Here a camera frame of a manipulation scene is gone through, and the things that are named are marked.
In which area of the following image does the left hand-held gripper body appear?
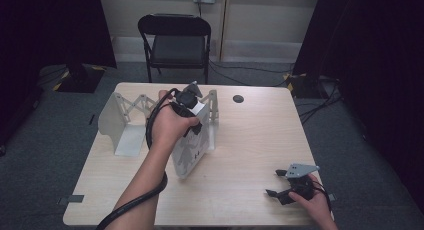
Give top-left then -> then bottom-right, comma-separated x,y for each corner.
169,80 -> 205,119

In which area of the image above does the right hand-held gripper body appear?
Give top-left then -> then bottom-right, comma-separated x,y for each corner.
285,162 -> 321,201

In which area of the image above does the white book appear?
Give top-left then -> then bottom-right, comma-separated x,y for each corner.
171,100 -> 212,180

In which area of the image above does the white expandable metal book rack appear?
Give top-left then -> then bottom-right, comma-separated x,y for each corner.
97,89 -> 220,157

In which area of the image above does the person's right hand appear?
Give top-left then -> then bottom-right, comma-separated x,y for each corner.
288,174 -> 339,230

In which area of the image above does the person's left hand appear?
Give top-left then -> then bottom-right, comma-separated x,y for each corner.
149,89 -> 201,151

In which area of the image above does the black folding chair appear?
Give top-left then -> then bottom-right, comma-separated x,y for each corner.
137,13 -> 212,85

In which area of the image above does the stand base with yellow tape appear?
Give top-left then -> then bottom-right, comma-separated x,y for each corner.
282,72 -> 323,99

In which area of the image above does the black stand base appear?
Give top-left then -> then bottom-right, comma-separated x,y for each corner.
53,63 -> 107,94

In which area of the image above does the grey tape strip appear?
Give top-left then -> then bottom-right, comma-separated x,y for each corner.
57,194 -> 85,206

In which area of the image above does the dark curtain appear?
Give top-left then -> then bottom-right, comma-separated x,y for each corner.
0,0 -> 118,151
292,0 -> 424,204

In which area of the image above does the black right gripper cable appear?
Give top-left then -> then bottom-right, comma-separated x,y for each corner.
312,179 -> 335,214

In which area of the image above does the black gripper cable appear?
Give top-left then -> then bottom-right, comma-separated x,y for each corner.
312,179 -> 335,214
96,87 -> 181,230

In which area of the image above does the black floor cable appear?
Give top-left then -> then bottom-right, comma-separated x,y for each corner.
208,59 -> 296,88

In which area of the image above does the bundle of black floor cables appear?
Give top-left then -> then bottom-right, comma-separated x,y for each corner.
297,77 -> 345,126

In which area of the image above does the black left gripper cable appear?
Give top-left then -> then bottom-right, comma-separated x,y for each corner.
96,87 -> 181,230

